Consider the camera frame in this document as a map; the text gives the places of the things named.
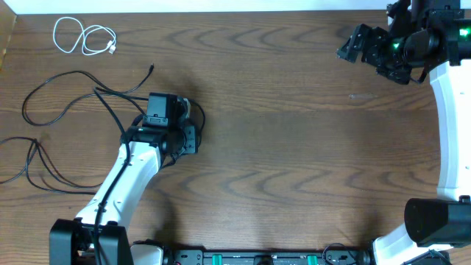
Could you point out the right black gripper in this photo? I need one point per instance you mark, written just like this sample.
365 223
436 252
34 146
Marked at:
377 37

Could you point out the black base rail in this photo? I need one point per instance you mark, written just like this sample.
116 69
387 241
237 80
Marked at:
324 257

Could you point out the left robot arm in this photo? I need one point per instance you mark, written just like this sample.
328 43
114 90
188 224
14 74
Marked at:
98 233

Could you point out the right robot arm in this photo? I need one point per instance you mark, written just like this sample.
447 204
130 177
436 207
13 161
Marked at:
433 36

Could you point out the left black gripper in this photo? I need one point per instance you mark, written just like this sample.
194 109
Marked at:
192 143

